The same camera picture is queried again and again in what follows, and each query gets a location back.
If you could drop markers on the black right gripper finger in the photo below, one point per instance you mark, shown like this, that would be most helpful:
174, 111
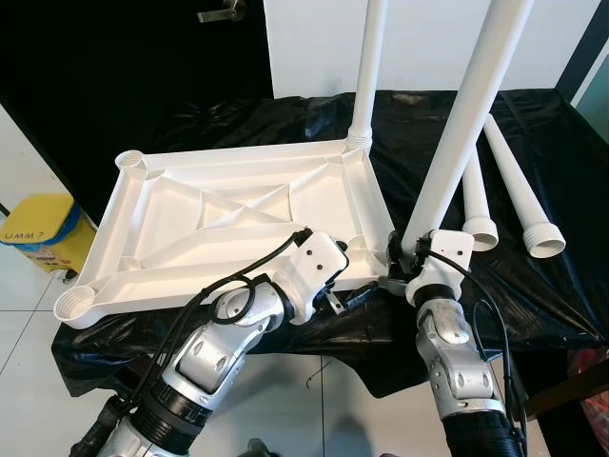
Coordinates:
395, 252

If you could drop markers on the dark grey robot left foot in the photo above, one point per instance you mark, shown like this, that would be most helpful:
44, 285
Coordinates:
258, 448

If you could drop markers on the black door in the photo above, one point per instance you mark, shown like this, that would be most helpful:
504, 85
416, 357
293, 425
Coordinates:
95, 57

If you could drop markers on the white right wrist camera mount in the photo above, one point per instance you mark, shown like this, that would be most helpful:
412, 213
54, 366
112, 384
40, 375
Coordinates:
452, 246

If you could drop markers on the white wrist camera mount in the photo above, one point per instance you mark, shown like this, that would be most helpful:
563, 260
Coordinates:
319, 262
452, 246

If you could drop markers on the white plastic table top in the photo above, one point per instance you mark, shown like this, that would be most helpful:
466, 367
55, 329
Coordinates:
171, 205

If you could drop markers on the pink patterned bag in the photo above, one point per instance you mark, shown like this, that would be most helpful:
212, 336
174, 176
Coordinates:
592, 405

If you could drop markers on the white plastic table leg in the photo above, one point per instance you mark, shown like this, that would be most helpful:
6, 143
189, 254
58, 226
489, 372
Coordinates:
371, 67
466, 124
519, 181
481, 228

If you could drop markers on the dark door frame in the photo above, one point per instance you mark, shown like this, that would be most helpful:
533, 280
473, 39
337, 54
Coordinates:
582, 48

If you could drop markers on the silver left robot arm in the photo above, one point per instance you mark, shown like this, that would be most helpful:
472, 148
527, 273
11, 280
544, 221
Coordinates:
214, 357

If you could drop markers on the black plastic table cover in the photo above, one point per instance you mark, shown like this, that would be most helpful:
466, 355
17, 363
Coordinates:
542, 309

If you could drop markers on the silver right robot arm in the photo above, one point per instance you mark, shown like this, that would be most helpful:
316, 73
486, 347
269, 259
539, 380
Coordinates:
457, 362

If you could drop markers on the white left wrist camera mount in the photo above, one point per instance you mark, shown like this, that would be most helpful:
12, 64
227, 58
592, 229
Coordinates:
319, 262

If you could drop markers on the yellow storage box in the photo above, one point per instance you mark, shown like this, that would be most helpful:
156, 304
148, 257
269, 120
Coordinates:
43, 238

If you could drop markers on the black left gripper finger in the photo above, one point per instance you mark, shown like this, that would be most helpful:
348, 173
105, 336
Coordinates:
363, 296
343, 250

